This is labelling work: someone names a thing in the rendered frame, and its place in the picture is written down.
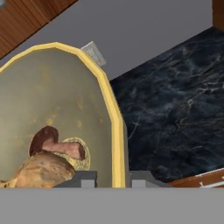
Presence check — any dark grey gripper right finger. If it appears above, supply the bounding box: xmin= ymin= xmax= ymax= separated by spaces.
xmin=129 ymin=170 xmax=170 ymax=188

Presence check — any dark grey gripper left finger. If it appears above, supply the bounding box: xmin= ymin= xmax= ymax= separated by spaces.
xmin=53 ymin=170 xmax=98 ymax=188

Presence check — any yellow rimmed olive bowl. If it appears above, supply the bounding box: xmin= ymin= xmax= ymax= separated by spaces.
xmin=0 ymin=41 xmax=130 ymax=188

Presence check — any yellow brown onion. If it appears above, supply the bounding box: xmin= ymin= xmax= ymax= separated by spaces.
xmin=0 ymin=152 xmax=77 ymax=188

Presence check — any brown mushroom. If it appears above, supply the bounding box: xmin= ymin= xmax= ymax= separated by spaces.
xmin=28 ymin=125 xmax=87 ymax=161

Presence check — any brown wooden drawer front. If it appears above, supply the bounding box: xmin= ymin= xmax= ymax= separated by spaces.
xmin=167 ymin=168 xmax=224 ymax=188

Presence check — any white drawer handle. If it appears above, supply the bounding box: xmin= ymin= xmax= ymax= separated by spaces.
xmin=199 ymin=180 xmax=224 ymax=188

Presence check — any grey wall socket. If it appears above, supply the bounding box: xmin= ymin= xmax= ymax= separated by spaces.
xmin=80 ymin=40 xmax=108 ymax=67

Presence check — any brown wooden wall cupboard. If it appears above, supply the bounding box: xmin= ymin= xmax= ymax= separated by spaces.
xmin=0 ymin=0 xmax=79 ymax=60

